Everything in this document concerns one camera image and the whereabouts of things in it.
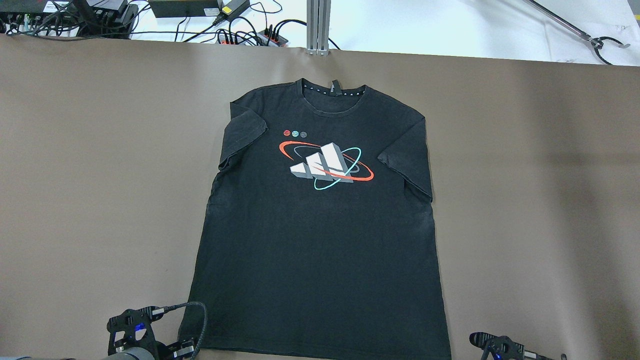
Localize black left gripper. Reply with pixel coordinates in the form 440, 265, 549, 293
152, 337, 198, 360

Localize black printed t-shirt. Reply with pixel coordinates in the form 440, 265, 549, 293
189, 79, 452, 360

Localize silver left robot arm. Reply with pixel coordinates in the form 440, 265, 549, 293
103, 338, 197, 360

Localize black power strip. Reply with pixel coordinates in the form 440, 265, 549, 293
208, 29, 290, 47

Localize black power adapter box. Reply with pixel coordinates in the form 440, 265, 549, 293
147, 0, 223, 19

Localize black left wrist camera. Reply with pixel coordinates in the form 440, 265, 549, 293
106, 306, 165, 360

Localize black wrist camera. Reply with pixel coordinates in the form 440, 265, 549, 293
469, 332, 553, 360
106, 306, 165, 360

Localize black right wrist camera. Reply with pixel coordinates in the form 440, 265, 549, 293
469, 332, 553, 360

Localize aluminium cage frame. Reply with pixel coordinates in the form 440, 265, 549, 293
306, 0, 331, 56

